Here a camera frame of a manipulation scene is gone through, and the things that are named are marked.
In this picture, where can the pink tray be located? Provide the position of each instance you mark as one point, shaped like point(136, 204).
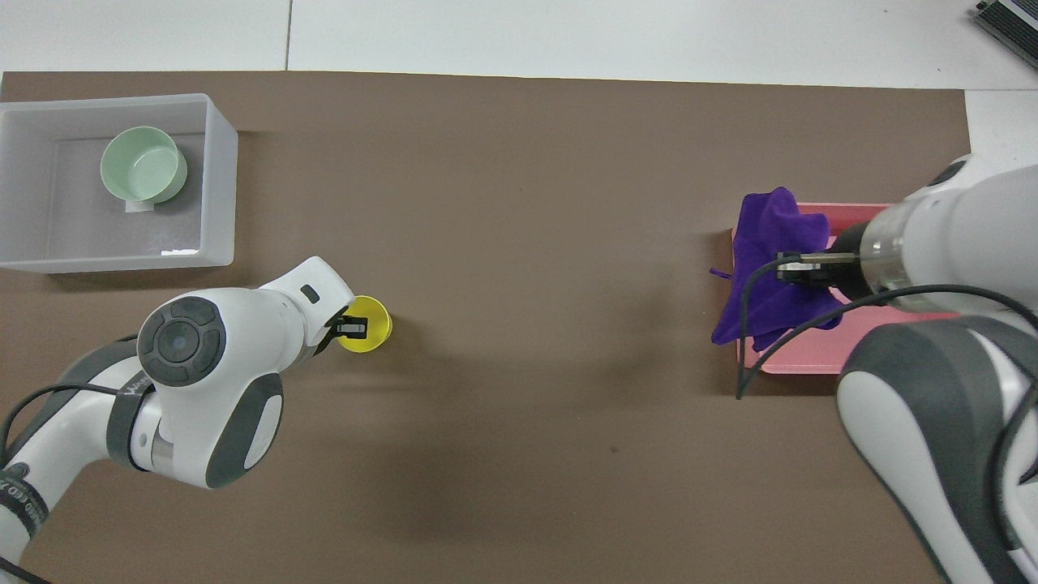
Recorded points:
point(811, 350)

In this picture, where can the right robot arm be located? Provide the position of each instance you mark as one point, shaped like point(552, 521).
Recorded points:
point(957, 235)

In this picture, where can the grey ribbed metal device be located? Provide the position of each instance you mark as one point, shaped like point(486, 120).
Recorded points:
point(1010, 18)

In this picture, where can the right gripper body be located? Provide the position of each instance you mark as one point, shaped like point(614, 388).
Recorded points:
point(847, 272)

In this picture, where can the translucent white storage box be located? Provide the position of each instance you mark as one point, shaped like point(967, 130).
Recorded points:
point(49, 227)

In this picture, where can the light green bowl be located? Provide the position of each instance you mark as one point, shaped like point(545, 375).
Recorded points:
point(139, 166)

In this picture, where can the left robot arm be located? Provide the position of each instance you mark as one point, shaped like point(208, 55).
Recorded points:
point(203, 381)

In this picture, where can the purple cloth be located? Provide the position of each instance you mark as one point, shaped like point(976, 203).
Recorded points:
point(770, 235)

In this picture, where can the yellow cup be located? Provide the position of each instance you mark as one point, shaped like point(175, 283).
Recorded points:
point(375, 324)

